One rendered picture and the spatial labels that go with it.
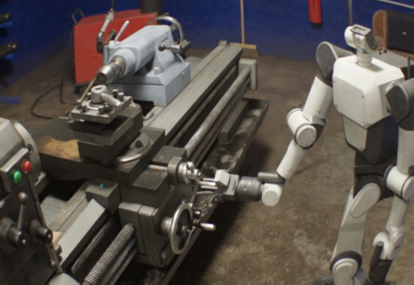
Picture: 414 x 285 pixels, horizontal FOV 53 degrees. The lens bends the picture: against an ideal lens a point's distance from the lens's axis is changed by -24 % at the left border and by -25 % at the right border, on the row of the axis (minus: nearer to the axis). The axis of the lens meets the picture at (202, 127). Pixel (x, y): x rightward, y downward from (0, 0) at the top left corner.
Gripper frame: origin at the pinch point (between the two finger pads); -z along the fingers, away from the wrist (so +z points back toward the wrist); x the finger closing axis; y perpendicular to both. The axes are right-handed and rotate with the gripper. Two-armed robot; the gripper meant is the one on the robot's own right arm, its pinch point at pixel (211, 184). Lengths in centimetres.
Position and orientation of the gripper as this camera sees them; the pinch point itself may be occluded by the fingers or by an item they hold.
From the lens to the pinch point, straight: 185.7
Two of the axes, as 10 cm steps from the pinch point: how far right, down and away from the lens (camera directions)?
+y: 2.1, 5.0, 8.4
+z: 9.5, 1.1, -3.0
